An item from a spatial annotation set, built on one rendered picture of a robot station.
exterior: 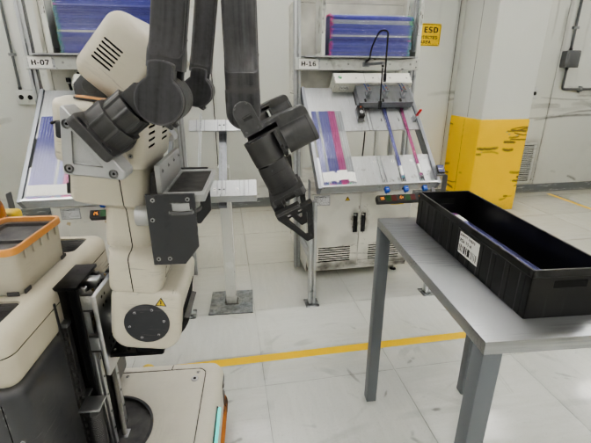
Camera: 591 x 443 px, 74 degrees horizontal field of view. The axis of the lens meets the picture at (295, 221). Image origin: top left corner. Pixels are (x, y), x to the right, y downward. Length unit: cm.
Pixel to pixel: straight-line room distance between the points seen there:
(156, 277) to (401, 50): 209
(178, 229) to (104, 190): 18
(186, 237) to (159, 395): 74
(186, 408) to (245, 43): 111
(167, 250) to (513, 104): 381
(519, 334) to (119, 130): 82
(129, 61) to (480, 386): 93
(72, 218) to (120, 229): 158
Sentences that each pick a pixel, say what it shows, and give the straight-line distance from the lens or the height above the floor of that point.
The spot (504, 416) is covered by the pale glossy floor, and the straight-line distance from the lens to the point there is 193.
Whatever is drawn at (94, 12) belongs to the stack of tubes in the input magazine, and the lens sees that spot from 251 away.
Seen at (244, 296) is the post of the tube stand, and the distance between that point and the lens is 246.
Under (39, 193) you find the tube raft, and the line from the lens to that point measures 223.
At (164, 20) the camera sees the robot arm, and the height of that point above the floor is 135.
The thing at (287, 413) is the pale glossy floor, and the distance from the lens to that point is 176.
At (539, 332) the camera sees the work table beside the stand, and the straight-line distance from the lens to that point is 93.
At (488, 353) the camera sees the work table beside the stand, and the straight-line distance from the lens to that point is 87.
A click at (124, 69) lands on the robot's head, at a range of 86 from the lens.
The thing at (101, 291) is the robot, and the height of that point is 78.
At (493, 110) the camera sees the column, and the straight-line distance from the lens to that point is 421.
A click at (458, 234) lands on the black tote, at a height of 87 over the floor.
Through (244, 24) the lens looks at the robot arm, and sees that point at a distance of 69.
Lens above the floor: 127
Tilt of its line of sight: 20 degrees down
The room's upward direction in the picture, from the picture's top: straight up
